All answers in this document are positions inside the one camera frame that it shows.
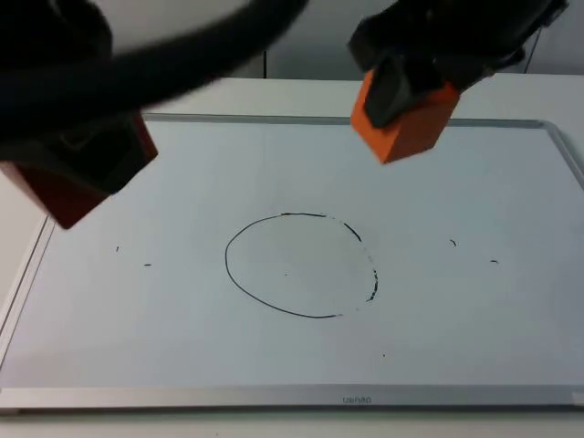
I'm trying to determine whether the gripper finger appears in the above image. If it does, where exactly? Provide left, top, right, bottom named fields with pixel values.
left=407, top=57, right=447, bottom=102
left=366, top=53, right=415, bottom=130
left=43, top=116, right=143, bottom=196

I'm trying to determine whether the orange cube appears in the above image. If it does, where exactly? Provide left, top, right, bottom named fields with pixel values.
left=350, top=70, right=461, bottom=166

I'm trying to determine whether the red cube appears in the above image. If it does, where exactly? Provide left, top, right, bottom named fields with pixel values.
left=0, top=110, right=161, bottom=231

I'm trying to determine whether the grey-framed whiteboard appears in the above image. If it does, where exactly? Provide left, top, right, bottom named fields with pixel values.
left=0, top=111, right=584, bottom=415

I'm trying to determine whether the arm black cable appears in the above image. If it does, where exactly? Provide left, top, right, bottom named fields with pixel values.
left=86, top=0, right=312, bottom=115

